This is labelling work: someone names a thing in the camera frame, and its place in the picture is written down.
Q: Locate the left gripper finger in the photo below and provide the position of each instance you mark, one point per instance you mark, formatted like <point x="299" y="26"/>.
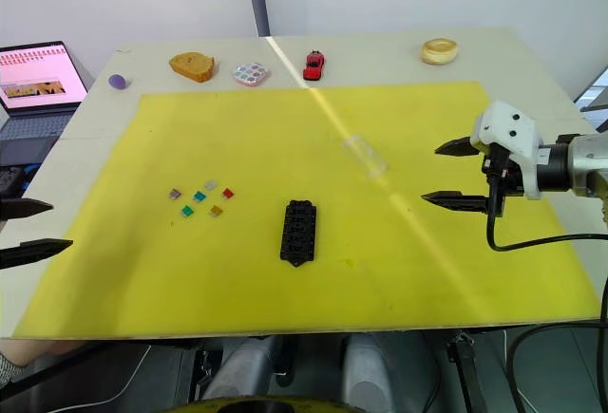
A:
<point x="24" y="208"/>
<point x="28" y="252"/>

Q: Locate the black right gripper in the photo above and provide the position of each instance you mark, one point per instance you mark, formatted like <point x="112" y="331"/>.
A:
<point x="510" y="180"/>

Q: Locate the small green fuse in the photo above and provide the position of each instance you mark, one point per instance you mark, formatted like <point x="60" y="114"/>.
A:
<point x="186" y="211"/>

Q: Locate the black fuse box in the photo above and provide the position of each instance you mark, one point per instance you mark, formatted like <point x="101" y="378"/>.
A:
<point x="298" y="235"/>

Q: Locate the small teal fuse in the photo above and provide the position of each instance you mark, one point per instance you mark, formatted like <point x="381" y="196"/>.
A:
<point x="199" y="196"/>

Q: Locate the small grey fuse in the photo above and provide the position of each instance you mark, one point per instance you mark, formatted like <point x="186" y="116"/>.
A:
<point x="211" y="185"/>

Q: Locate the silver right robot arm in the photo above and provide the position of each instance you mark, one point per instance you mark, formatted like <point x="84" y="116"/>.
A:
<point x="586" y="166"/>

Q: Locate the small purple fuse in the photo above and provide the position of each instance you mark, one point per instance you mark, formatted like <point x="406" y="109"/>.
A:
<point x="176" y="194"/>

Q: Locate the small amber fuse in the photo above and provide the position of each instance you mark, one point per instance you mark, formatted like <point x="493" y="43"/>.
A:
<point x="216" y="211"/>

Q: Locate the small red fuse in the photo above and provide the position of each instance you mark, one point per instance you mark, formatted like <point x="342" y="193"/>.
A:
<point x="228" y="193"/>

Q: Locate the black and blue device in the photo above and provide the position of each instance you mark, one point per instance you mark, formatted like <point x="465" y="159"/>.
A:
<point x="9" y="180"/>

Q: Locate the bystander's bare leg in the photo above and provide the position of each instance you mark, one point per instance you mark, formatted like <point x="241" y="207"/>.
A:
<point x="33" y="351"/>

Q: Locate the open laptop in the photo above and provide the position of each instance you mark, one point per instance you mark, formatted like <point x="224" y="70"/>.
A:
<point x="33" y="80"/>

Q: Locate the purple ball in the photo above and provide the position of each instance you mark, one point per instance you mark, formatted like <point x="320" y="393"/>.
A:
<point x="118" y="81"/>

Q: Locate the red toy car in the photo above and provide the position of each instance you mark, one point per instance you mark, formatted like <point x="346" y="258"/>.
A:
<point x="313" y="67"/>

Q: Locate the black table leg brace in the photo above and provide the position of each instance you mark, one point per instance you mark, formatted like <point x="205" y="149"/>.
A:
<point x="468" y="370"/>

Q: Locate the yellow table mat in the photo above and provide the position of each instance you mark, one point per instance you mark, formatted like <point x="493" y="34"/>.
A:
<point x="237" y="266"/>

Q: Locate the grey rounded shape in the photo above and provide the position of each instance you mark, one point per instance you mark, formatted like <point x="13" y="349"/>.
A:
<point x="247" y="370"/>
<point x="375" y="375"/>

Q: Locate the toy bread slice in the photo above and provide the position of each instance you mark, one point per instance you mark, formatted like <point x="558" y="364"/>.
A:
<point x="192" y="67"/>

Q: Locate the pink paint palette case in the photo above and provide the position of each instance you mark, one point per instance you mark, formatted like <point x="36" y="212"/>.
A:
<point x="252" y="74"/>

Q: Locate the yellow black round rim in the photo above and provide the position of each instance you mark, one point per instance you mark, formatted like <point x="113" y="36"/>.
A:
<point x="256" y="406"/>

